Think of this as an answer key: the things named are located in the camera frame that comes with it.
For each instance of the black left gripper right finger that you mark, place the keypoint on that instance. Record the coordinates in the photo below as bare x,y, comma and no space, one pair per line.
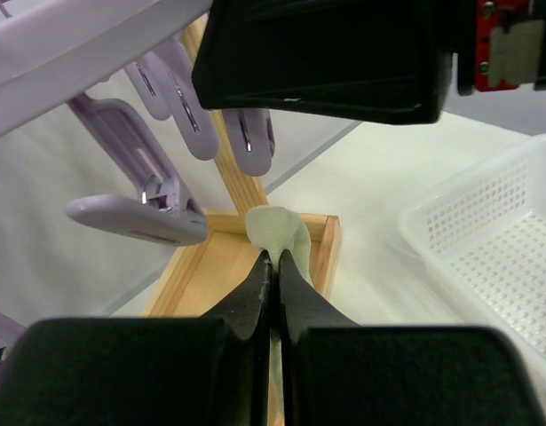
337,372

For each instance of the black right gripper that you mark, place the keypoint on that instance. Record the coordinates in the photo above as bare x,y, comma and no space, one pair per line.
500,45

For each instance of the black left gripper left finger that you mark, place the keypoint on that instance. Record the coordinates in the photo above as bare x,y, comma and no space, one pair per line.
209,370

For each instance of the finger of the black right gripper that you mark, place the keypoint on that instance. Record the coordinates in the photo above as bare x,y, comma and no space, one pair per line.
372,61

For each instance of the cream sock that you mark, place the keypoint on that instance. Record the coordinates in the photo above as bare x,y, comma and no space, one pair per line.
275,229

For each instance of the purple round clip hanger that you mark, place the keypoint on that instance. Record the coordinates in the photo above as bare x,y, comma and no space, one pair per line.
51,55

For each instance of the wooden rack base tray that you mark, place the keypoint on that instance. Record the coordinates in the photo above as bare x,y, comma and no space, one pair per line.
198,277

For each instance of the white plastic basket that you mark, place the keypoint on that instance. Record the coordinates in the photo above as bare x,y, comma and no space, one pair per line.
482,236

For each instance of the wooden rack right post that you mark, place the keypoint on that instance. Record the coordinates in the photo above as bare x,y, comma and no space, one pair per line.
245,192

